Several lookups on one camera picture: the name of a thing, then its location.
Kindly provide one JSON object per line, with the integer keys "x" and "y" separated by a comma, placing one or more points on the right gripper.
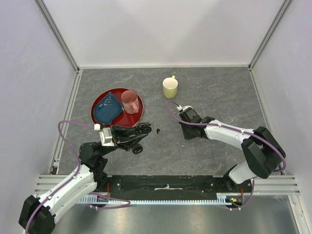
{"x": 187, "y": 136}

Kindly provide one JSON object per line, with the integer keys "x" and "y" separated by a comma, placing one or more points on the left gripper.
{"x": 121, "y": 135}

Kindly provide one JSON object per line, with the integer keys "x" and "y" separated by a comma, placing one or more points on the black charging case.
{"x": 143, "y": 128}
{"x": 137, "y": 149}

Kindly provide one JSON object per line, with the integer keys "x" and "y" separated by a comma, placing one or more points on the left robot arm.
{"x": 40, "y": 215}

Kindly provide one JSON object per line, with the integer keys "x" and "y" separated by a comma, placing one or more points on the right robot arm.
{"x": 262, "y": 153}

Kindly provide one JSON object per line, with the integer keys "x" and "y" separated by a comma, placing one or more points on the red round tray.
{"x": 124, "y": 119}

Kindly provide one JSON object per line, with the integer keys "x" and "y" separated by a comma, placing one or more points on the pink glass mug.
{"x": 130, "y": 102}

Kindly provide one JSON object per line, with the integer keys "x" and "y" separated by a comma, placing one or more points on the blue teardrop plate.
{"x": 107, "y": 109}

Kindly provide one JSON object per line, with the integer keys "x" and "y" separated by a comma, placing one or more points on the yellow ceramic mug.
{"x": 170, "y": 87}

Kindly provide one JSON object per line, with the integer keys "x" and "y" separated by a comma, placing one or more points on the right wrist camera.
{"x": 187, "y": 113}

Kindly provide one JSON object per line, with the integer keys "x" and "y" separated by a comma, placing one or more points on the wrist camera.
{"x": 106, "y": 137}
{"x": 187, "y": 113}

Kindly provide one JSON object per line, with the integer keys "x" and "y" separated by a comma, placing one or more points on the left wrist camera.
{"x": 106, "y": 137}

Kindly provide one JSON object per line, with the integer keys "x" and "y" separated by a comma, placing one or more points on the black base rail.
{"x": 166, "y": 187}

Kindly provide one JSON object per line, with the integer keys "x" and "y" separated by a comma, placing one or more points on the slotted cable duct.
{"x": 99, "y": 200}

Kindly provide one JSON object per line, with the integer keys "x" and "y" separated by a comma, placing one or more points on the right aluminium frame post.
{"x": 270, "y": 32}

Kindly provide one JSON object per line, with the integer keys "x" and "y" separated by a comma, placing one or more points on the aluminium frame post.
{"x": 270, "y": 32}
{"x": 56, "y": 33}

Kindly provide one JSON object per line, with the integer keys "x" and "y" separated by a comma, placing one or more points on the left aluminium frame post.
{"x": 56, "y": 33}

